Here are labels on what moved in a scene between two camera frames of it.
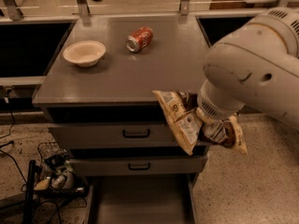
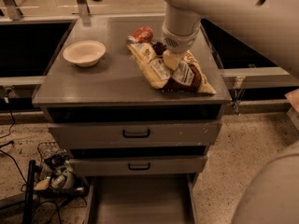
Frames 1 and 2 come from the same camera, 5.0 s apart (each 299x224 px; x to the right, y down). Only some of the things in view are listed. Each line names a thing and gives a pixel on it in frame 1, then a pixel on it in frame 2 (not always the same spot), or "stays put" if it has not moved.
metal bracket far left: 12,8 stays put
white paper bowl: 86,53 stays put
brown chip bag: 179,109 -> 190,74
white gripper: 211,108 -> 181,43
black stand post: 29,203 stays put
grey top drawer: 112,134 stays put
